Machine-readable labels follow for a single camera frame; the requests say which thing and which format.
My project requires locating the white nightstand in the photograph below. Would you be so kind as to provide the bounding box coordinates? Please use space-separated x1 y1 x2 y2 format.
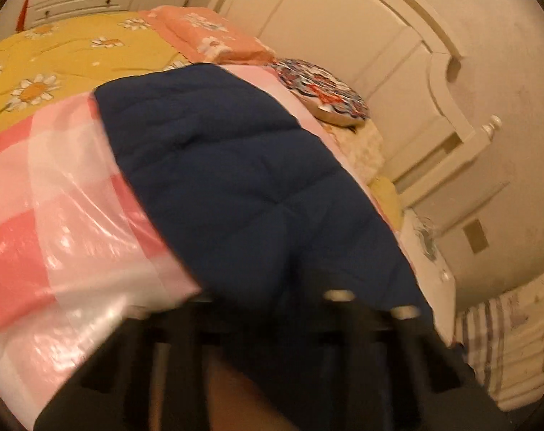
400 209 458 346

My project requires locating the wall switch plate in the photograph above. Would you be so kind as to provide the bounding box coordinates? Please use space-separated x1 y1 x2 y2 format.
462 219 491 253

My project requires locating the yellow pillow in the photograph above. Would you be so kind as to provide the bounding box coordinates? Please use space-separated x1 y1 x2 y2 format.
368 176 405 218

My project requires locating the cream carved headboard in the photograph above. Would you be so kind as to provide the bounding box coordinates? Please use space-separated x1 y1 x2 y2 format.
211 0 504 209

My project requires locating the yellow daisy bedspread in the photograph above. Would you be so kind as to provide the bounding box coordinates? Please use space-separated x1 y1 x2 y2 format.
0 11 187 142

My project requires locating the pink daisy pillow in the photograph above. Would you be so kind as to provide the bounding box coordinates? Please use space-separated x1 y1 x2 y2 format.
150 5 275 64

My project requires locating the patterned round cushion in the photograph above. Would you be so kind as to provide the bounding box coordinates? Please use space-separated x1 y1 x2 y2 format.
272 58 372 125

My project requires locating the navy quilted jacket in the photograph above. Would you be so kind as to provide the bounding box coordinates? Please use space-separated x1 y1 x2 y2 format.
93 63 437 431

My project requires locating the pink checkered plastic sheet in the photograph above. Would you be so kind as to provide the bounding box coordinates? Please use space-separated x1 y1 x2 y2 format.
0 64 405 427

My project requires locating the striped cream curtain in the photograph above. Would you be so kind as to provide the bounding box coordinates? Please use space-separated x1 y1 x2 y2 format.
453 263 544 411

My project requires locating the cream fuzzy pillow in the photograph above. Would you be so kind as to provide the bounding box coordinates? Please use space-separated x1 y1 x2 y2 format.
327 121 385 185

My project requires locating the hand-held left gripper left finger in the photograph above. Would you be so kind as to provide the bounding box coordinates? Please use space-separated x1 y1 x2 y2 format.
33 295 212 431

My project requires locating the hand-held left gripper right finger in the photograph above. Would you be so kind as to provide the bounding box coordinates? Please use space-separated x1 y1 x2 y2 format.
319 286 513 431

